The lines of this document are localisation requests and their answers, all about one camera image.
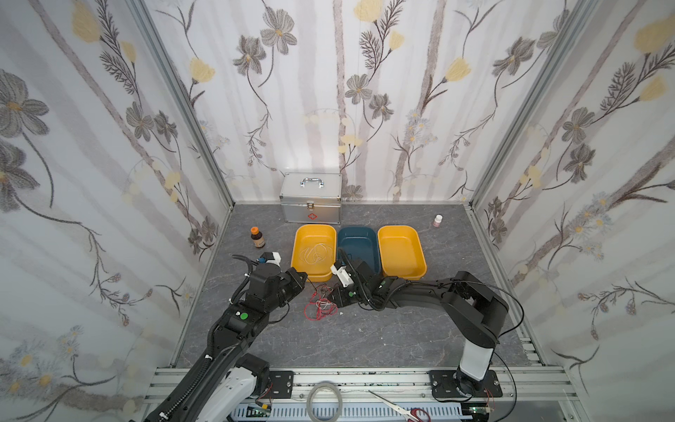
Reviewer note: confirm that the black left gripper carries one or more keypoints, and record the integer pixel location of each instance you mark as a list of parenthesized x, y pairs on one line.
[(294, 280)]

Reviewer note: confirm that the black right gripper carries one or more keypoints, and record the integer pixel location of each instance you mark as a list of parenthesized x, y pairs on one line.
[(343, 287)]

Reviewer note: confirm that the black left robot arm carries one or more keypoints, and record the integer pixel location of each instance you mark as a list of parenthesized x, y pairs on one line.
[(226, 374)]

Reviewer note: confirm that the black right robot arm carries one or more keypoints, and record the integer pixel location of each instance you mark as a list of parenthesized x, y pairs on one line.
[(478, 310)]

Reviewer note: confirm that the left yellow plastic bin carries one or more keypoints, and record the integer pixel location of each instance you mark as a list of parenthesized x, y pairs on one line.
[(314, 251)]

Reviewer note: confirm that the yellow plastic bin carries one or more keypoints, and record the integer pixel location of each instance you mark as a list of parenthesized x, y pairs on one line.
[(314, 251), (401, 252)]

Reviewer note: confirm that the brown bottle orange cap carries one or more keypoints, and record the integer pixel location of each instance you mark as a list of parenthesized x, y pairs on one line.
[(257, 237)]

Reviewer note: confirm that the dark teal plastic bin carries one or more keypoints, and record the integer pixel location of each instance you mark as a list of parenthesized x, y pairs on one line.
[(361, 242)]

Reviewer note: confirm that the right yellow plastic bin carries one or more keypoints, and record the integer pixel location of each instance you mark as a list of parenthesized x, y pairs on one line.
[(401, 252)]

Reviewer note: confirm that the silver aluminium first-aid case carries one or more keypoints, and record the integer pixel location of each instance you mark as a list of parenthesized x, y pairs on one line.
[(312, 198)]

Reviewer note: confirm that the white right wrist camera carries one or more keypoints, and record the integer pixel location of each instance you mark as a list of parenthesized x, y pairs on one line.
[(343, 275)]

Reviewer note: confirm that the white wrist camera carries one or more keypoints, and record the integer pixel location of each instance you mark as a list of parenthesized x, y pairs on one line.
[(343, 275), (268, 257)]

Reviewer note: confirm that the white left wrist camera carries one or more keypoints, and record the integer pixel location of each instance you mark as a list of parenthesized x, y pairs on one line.
[(268, 257)]

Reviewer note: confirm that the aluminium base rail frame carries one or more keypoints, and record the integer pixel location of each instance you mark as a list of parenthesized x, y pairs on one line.
[(510, 394)]

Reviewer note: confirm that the scissors on rail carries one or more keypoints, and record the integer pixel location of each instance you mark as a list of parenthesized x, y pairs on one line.
[(408, 415)]

